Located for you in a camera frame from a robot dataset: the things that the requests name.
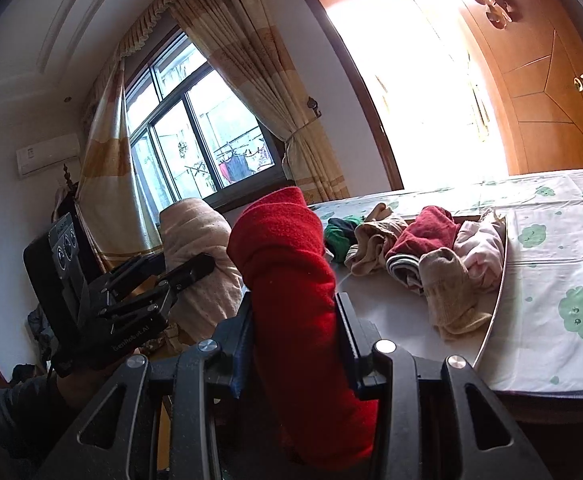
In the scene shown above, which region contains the peach underwear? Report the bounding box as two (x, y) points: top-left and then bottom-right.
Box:
(160, 198), (242, 341)

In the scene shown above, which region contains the beige ribbed underwear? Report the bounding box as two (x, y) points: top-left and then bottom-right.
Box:
(419, 247), (492, 341)

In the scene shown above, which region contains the bright red underwear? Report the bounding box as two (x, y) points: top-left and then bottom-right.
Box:
(227, 186), (377, 471)

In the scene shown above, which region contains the striped grey white underwear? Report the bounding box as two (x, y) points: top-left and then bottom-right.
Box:
(386, 254), (424, 296)

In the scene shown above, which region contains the green underwear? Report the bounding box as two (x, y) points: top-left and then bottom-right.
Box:
(324, 216), (363, 263)

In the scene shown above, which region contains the pink underwear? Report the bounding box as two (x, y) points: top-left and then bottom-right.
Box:
(453, 209), (506, 292)

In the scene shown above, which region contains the tan underwear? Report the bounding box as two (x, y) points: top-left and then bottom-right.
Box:
(345, 203), (407, 276)

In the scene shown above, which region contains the left forearm dark sleeve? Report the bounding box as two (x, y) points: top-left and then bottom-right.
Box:
(0, 374), (99, 479)

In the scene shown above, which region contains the shallow beige cardboard tray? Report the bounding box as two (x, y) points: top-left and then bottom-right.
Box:
(321, 211), (510, 369)

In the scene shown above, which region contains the sliding glass window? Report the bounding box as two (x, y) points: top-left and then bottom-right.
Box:
(125, 29), (288, 218)

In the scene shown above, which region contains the white cloth with green clouds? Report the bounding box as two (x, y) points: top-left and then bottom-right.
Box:
(312, 169), (583, 398)

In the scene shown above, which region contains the dark curtain tieback hook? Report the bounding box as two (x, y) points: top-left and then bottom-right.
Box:
(307, 96), (322, 118)

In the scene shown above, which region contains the beige striped curtain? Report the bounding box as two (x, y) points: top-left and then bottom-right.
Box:
(119, 0), (349, 204)

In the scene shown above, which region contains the orange wooden door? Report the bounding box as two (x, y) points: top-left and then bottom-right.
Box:
(463, 0), (583, 174)

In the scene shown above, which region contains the black camera box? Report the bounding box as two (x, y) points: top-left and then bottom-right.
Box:
(23, 214), (90, 346)

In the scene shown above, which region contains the white wall air conditioner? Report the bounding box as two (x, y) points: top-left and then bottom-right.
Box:
(16, 133), (80, 178)

